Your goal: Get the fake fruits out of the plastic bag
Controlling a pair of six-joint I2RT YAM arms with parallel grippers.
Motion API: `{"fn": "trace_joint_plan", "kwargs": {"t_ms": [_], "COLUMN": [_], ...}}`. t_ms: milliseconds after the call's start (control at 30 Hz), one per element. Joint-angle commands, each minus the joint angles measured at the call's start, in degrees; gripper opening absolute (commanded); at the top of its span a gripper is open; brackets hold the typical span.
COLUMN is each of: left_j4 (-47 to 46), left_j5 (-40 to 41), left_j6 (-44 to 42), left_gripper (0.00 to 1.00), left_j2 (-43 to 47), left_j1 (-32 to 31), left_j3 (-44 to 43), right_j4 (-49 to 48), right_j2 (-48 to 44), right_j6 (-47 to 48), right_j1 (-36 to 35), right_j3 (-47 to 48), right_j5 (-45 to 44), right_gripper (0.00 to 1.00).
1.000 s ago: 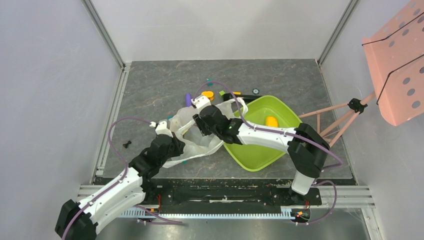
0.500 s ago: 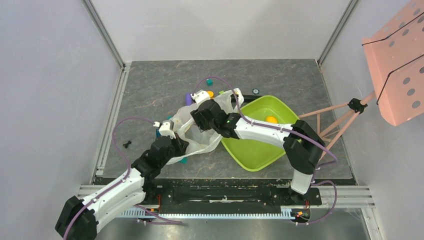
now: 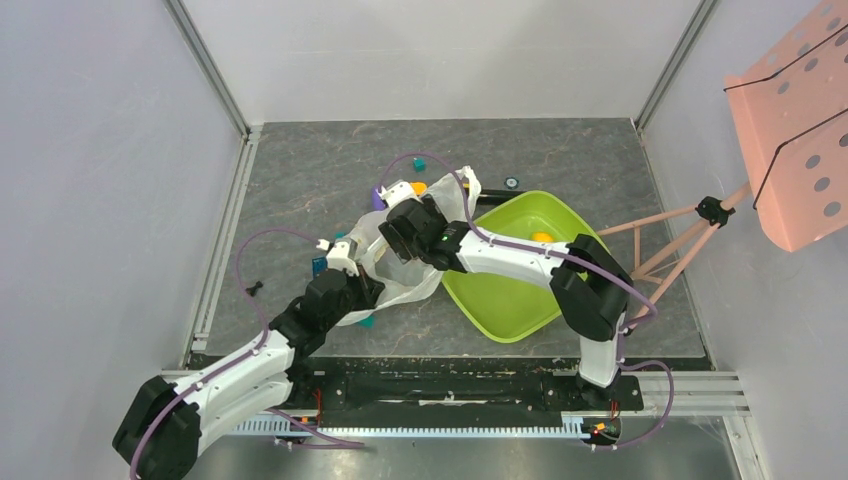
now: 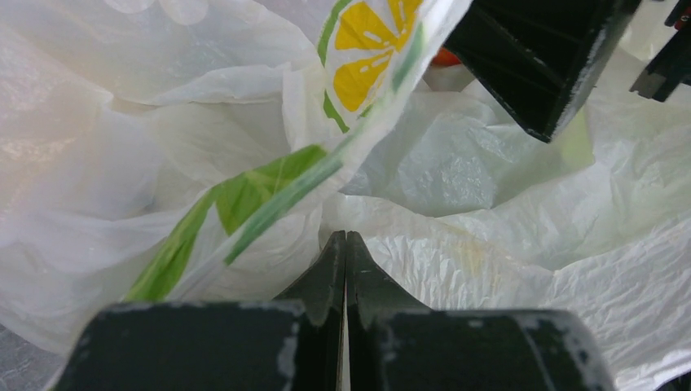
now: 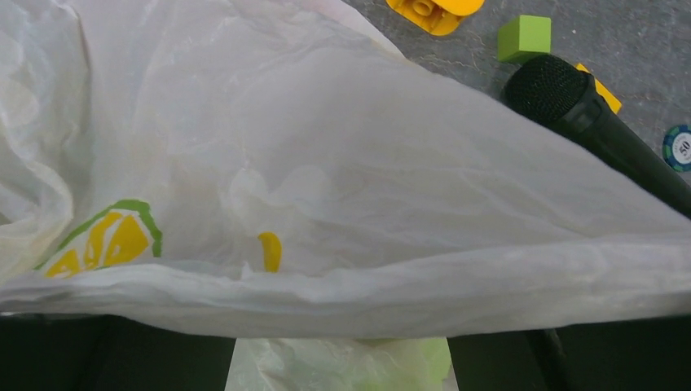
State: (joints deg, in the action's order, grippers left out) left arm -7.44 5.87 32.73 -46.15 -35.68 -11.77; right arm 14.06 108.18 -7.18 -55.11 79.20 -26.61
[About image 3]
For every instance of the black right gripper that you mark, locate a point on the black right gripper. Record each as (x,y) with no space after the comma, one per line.
(398,235)

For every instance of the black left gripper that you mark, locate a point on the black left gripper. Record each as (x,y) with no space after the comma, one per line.
(369,289)

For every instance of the white plastic bag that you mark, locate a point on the white plastic bag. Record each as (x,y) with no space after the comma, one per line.
(411,281)

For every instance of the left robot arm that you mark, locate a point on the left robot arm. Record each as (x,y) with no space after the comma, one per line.
(170,424)

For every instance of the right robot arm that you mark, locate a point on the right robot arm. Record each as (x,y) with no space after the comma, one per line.
(588,285)

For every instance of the orange fake fruit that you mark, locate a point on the orange fake fruit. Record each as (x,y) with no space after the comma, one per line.
(542,237)

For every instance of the teal block near base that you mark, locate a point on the teal block near base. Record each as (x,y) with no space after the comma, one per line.
(367,322)

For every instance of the yellow oval toy piece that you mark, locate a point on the yellow oval toy piece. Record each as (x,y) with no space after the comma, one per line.
(419,188)

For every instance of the purple toy eggplant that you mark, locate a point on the purple toy eggplant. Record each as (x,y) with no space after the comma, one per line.
(376,200)

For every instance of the black marker pen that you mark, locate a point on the black marker pen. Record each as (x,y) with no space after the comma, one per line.
(495,197)

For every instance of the blue poker chip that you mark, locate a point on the blue poker chip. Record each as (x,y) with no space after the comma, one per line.
(510,182)

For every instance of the green plastic tray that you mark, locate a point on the green plastic tray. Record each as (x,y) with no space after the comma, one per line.
(503,309)

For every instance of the pink music stand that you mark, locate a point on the pink music stand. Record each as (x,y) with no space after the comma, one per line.
(789,110)

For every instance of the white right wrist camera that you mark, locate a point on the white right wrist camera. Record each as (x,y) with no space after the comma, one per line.
(396,193)

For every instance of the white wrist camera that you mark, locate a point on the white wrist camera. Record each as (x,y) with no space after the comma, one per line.
(340,255)
(396,193)

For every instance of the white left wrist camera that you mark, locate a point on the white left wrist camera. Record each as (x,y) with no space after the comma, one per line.
(340,255)

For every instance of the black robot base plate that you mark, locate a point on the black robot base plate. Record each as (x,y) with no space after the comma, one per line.
(352,382)

